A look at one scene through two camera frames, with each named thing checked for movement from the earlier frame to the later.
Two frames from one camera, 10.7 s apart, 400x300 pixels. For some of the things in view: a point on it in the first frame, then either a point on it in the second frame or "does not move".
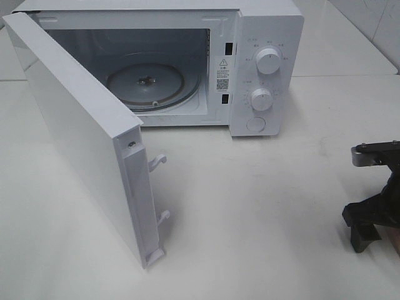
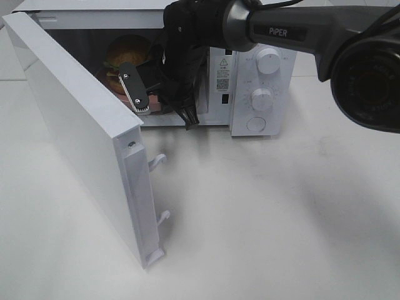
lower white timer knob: [261, 99] does not move
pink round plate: [390, 234] -> [154, 101]
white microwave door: [107, 135] does not move
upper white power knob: [268, 60] does not move
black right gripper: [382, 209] -> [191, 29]
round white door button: [255, 124] does not move
